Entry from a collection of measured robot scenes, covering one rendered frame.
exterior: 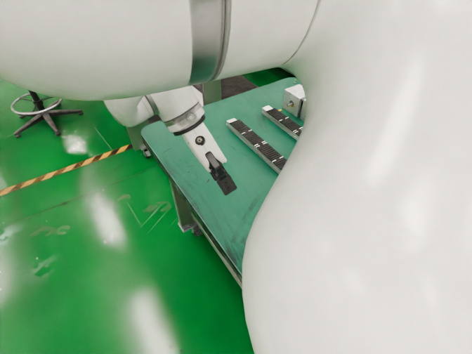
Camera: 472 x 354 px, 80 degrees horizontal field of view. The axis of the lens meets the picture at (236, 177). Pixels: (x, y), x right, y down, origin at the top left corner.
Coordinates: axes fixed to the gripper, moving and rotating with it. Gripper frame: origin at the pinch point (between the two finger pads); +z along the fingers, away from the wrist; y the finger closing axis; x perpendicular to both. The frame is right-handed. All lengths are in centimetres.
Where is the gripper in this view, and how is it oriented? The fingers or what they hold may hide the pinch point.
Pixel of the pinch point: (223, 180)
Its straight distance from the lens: 64.9
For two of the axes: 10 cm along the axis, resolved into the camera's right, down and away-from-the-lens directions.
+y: -3.0, -3.3, 8.9
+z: 4.5, 7.8, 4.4
